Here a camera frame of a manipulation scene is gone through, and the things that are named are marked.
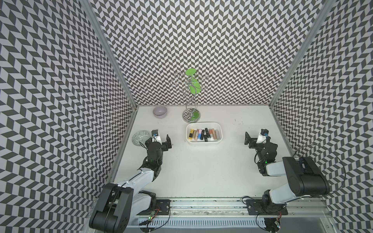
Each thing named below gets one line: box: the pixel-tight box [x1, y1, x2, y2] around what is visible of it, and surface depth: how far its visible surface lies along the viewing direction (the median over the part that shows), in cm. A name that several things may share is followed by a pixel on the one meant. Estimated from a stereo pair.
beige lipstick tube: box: [211, 128, 217, 140], surface depth 101 cm
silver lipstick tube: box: [214, 129, 221, 140], surface depth 102 cm
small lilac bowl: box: [152, 105, 168, 119], surface depth 111 cm
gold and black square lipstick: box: [188, 128, 195, 141], surface depth 101 cm
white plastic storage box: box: [185, 121, 223, 145], surface depth 101 cm
